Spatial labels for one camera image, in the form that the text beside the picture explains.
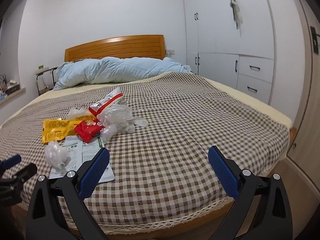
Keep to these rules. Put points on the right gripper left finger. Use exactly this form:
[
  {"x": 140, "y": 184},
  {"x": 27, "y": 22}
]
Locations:
[{"x": 45, "y": 219}]

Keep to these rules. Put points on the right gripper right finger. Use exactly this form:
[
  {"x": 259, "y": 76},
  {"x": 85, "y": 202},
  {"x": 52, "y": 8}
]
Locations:
[{"x": 272, "y": 218}]

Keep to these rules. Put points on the yellow snack packet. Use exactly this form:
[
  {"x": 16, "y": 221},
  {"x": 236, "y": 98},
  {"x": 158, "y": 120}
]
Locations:
[{"x": 58, "y": 129}]

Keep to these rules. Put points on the white green printed wrapper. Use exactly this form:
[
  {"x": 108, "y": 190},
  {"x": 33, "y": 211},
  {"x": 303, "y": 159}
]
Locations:
[{"x": 77, "y": 152}]

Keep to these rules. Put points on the window sill with clutter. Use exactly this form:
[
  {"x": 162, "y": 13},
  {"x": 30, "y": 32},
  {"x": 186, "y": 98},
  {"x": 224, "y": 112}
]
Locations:
[{"x": 9, "y": 89}]

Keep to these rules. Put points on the red snack wrapper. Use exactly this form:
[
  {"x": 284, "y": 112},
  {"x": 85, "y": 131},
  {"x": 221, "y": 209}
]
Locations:
[{"x": 87, "y": 129}]

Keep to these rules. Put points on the thin clear plastic bag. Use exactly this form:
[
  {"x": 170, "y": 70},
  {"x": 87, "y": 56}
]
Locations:
[{"x": 77, "y": 113}]

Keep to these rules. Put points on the black metal bedside rack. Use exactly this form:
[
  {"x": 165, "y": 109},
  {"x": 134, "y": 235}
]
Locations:
[{"x": 45, "y": 79}]

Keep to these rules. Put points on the clear plastic film wad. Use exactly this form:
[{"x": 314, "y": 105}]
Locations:
[{"x": 118, "y": 119}]

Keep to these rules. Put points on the red white snack bag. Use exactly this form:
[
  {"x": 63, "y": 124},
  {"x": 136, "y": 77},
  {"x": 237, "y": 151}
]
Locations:
[{"x": 107, "y": 101}]

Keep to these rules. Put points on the brown checkered bed cover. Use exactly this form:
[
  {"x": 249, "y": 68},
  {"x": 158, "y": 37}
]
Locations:
[{"x": 162, "y": 175}]

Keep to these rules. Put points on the light blue duvet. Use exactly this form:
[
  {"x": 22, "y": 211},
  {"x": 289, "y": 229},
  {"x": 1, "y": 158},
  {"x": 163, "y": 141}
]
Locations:
[{"x": 114, "y": 70}]

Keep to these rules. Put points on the wooden bed with headboard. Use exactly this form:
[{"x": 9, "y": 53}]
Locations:
[{"x": 21, "y": 133}]

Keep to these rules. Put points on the white built-in wardrobe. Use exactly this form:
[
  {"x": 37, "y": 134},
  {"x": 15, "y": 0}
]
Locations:
[{"x": 217, "y": 51}]

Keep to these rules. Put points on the wall power socket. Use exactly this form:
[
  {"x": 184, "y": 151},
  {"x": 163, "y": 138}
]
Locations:
[{"x": 169, "y": 52}]

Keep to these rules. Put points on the items hanging on wardrobe handle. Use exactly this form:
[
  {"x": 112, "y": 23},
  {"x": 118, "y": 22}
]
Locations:
[{"x": 237, "y": 17}]

